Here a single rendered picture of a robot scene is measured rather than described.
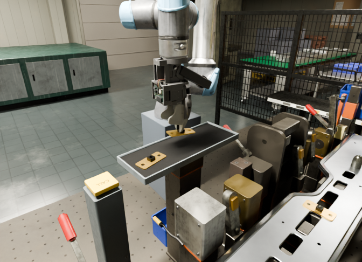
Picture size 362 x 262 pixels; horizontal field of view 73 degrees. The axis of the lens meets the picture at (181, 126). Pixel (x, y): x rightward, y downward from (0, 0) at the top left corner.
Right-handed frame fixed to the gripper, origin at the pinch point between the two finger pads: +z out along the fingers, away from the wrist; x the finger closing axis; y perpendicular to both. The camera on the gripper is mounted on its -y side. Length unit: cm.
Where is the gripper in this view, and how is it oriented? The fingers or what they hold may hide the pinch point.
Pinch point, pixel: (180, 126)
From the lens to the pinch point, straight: 71.9
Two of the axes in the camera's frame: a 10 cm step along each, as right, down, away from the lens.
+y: -8.6, 2.1, -4.7
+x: 5.1, 3.5, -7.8
